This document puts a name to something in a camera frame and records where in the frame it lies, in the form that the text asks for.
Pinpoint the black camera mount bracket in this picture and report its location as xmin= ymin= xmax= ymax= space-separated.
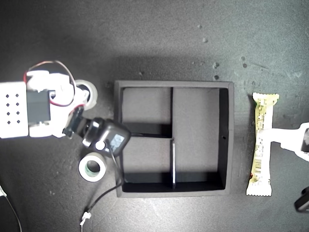
xmin=62 ymin=107 xmax=85 ymax=140

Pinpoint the red servo wire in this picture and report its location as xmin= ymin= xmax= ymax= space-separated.
xmin=23 ymin=60 xmax=77 ymax=107

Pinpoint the black compartment tray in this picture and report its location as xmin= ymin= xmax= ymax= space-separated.
xmin=113 ymin=80 xmax=235 ymax=199

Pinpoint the snack bar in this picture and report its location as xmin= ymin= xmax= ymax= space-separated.
xmin=245 ymin=92 xmax=280 ymax=197

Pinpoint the black camera cable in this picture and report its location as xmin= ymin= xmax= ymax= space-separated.
xmin=80 ymin=144 xmax=124 ymax=226

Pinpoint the white tape roll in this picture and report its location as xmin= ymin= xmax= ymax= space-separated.
xmin=78 ymin=152 xmax=107 ymax=182
xmin=74 ymin=79 xmax=98 ymax=112

